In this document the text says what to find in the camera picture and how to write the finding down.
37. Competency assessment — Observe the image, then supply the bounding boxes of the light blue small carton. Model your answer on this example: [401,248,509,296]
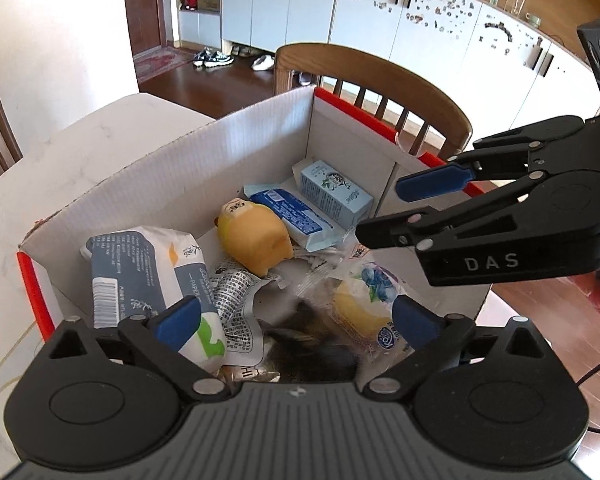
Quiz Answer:
[292,158,373,229]

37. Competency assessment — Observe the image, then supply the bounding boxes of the white blue tissue pack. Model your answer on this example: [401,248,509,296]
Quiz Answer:
[81,226,226,374]

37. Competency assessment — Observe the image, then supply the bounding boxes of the gold foil snack bag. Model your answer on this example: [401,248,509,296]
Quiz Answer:
[216,364,280,384]

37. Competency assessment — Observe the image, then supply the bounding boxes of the blueberry bread packet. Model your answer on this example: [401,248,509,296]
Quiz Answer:
[327,243,412,382]

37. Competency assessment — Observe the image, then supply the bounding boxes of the silver white foil packet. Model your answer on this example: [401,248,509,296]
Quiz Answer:
[210,259,279,366]

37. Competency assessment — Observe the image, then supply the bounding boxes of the blue wafer packet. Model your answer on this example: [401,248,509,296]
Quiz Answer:
[242,179,347,252]

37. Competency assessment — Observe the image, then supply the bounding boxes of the black sesame snack packet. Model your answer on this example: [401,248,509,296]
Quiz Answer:
[263,301,358,384]

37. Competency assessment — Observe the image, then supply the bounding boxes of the yellow plush toy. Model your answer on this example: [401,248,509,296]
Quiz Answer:
[216,198,294,278]

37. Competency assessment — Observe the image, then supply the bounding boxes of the person's hand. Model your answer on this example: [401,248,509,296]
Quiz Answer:
[568,273,600,314]

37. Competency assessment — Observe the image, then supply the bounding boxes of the right wooden chair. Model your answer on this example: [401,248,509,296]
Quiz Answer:
[274,42,472,159]

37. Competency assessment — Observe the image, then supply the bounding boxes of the white storage cupboards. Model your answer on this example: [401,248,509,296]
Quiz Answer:
[197,0,600,139]

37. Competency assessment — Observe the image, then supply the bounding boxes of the red cardboard box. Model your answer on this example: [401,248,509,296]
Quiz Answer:
[14,84,502,361]

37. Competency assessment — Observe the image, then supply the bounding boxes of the pair of sneakers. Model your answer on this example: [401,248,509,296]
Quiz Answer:
[192,48,234,68]

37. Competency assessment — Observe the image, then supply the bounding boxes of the red patterned rug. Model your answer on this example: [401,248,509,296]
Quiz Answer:
[133,47,194,84]

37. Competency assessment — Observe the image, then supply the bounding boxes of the dark wooden door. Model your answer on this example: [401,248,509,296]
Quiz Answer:
[124,0,166,56]

